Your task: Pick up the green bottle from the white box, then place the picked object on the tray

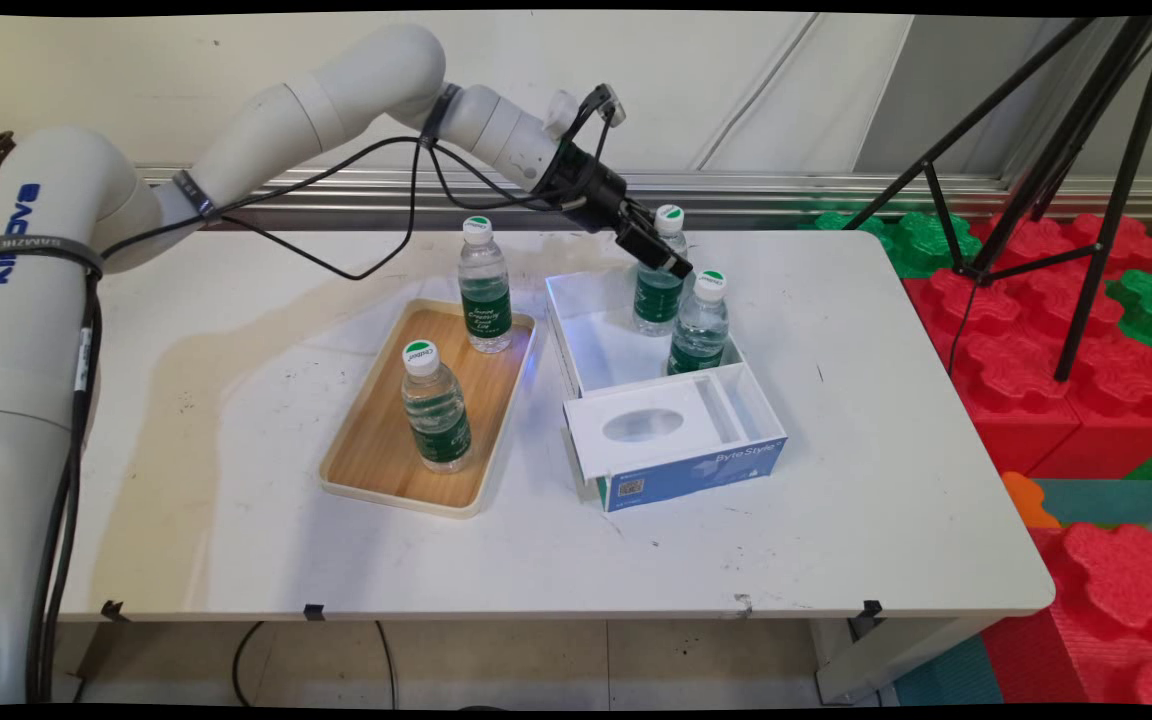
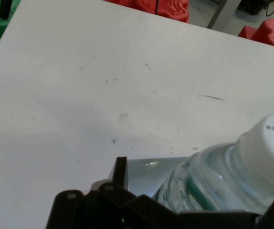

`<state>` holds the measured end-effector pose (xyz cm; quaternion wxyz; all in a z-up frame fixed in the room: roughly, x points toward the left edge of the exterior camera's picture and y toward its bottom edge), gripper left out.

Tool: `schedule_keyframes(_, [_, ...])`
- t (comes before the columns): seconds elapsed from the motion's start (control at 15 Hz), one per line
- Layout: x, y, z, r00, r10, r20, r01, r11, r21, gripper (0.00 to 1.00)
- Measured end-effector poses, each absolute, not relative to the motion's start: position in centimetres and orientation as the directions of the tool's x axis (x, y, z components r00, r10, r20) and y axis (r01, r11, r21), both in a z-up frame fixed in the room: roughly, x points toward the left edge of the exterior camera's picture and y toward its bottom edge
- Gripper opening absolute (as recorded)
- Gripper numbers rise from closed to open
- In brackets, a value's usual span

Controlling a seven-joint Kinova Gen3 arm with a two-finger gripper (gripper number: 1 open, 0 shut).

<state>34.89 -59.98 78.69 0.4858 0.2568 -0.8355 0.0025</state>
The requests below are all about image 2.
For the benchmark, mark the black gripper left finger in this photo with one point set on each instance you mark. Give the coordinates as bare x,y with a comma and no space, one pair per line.
108,205

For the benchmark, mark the clear water bottle green label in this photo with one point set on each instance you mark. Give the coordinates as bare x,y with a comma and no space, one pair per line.
223,171

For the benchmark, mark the grey metal table leg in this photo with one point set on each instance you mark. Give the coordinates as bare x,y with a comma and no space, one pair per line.
219,14

